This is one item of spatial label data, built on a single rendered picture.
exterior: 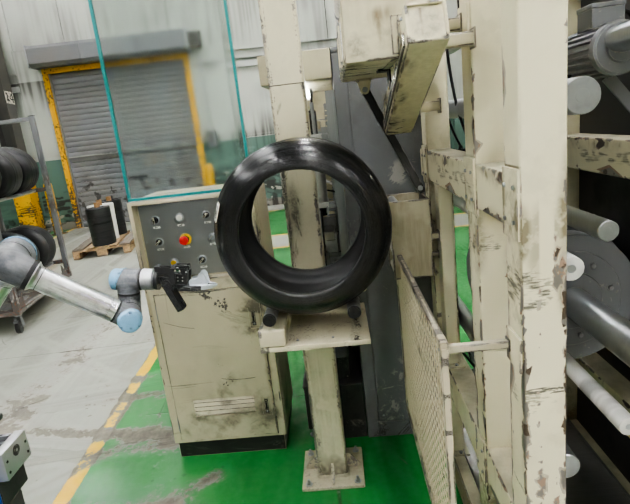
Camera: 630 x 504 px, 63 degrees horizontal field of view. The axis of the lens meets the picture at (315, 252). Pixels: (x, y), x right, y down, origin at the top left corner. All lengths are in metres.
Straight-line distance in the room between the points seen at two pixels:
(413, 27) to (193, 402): 1.95
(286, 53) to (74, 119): 9.69
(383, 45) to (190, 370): 1.73
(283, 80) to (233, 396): 1.44
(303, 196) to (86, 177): 9.70
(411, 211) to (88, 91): 9.89
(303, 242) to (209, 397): 0.96
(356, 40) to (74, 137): 10.36
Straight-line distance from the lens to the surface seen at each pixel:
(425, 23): 1.27
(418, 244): 1.96
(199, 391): 2.58
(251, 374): 2.49
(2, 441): 1.98
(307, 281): 1.94
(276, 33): 1.99
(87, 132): 11.41
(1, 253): 1.79
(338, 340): 1.74
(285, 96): 1.96
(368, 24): 1.36
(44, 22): 11.82
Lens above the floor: 1.50
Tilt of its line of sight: 14 degrees down
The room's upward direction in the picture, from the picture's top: 7 degrees counter-clockwise
